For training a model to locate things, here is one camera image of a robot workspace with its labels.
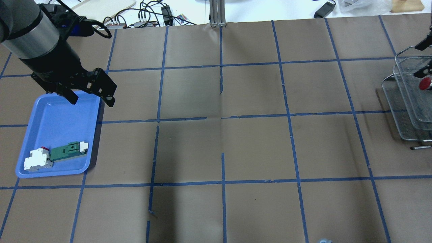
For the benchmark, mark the colourful remote control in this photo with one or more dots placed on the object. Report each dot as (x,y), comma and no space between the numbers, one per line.
(182,19)

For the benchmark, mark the clear plastic bag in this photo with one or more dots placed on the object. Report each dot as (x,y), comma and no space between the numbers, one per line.
(365,7)

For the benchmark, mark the aluminium frame post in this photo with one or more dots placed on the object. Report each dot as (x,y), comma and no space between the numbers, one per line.
(217,13)

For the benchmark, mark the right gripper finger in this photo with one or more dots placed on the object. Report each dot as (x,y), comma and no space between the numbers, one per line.
(424,43)
(423,72)

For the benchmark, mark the blue plastic tray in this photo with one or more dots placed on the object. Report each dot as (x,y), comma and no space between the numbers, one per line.
(55,122)

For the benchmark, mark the usb hub with cables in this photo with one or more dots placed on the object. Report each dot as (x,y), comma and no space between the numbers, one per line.
(145,24)

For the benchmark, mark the green terminal block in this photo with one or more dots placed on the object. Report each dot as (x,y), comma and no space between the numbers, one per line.
(69,151)

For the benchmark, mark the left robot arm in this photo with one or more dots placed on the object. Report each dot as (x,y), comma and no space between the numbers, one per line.
(38,38)

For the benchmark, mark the white circuit breaker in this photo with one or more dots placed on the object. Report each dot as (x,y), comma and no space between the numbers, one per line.
(38,158)

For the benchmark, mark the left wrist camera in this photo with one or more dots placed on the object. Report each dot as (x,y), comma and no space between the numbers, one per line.
(70,24)

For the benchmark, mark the wooden block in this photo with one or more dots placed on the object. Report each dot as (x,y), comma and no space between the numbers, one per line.
(403,6)

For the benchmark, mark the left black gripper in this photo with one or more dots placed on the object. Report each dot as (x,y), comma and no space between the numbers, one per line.
(54,62)

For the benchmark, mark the black power adapter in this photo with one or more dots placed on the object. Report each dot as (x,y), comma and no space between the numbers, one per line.
(327,8)
(167,15)

